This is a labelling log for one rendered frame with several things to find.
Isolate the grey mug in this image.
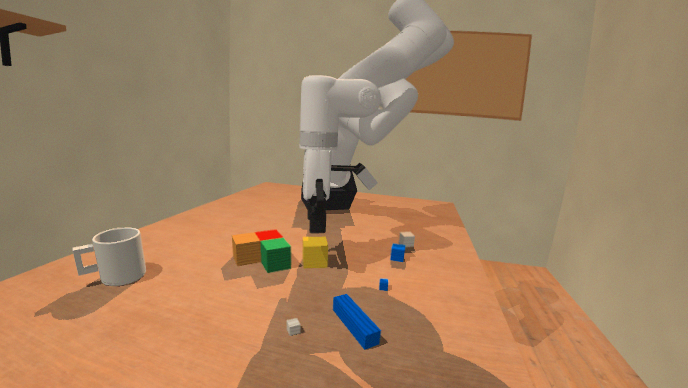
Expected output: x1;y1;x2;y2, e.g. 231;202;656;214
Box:
73;228;146;286

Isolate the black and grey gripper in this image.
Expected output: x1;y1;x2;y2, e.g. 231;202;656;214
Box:
300;145;337;233

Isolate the red cube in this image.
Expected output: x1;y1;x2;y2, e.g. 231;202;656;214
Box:
255;230;283;241

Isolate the green cube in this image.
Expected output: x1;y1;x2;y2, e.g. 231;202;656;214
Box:
260;238;291;273

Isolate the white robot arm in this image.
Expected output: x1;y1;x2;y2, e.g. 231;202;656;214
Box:
300;0;454;190

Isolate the yellow cube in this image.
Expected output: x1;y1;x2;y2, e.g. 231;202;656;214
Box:
303;237;328;268

